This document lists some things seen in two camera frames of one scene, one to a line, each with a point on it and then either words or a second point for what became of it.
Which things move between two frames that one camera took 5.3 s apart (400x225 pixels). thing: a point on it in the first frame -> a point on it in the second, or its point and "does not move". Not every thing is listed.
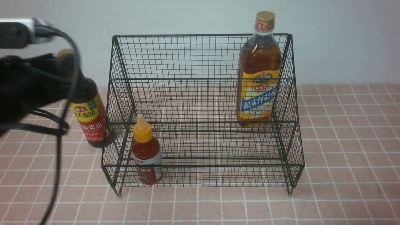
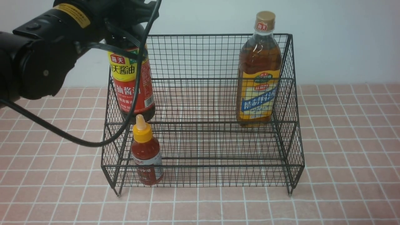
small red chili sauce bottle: x=146 y=153 does not move
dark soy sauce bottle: x=87 y=105 -> x=124 y=69
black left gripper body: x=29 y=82 -> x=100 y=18
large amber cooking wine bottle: x=259 y=70 does not move
